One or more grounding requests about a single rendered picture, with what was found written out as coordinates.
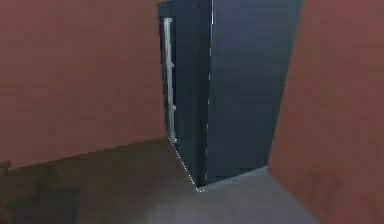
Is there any dark blue-grey fridge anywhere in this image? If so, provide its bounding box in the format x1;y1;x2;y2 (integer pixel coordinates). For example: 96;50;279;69
156;0;304;194

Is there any grey fridge handle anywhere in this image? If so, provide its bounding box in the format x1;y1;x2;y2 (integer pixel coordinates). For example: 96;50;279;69
167;65;178;145
163;17;175;69

